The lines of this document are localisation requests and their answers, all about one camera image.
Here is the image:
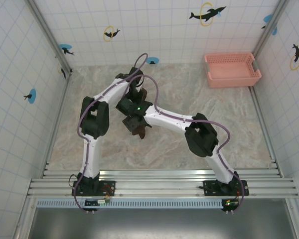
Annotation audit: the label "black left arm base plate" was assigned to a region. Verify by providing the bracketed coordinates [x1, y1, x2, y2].
[71, 179, 117, 198]

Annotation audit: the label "upright dolphin yellow ring sticker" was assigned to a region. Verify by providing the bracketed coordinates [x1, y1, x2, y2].
[290, 43, 299, 71]

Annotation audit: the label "grey metal sheet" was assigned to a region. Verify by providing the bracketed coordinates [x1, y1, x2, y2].
[31, 207, 298, 239]

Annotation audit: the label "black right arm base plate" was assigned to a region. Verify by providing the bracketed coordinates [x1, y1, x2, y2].
[201, 179, 250, 198]

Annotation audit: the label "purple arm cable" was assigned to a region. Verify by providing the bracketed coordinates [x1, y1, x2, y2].
[73, 52, 150, 214]
[126, 74, 246, 215]

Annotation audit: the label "pink plastic basket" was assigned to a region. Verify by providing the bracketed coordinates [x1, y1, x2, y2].
[204, 52, 262, 89]

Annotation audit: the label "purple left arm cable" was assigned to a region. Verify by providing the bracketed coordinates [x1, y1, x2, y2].
[73, 52, 150, 214]

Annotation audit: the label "blue shape corner sticker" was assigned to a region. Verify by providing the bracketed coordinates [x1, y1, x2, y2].
[261, 14, 278, 36]

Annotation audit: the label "aluminium mounting rail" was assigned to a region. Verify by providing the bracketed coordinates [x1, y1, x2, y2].
[27, 169, 299, 200]

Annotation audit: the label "slotted grey cable duct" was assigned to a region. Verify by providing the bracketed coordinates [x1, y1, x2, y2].
[36, 199, 226, 209]

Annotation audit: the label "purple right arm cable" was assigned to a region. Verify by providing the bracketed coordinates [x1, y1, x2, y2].
[126, 74, 246, 215]

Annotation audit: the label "black fish yellow ring sticker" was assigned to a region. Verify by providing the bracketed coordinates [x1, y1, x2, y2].
[57, 62, 67, 80]

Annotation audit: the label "brown corduroy long pants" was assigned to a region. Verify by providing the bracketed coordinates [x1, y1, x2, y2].
[131, 88, 152, 139]

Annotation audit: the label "aluminium frame post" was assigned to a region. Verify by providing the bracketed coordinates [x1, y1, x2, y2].
[253, 0, 289, 59]
[26, 0, 74, 75]

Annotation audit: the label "diver blue circle sticker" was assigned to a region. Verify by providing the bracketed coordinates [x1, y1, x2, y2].
[23, 88, 37, 104]

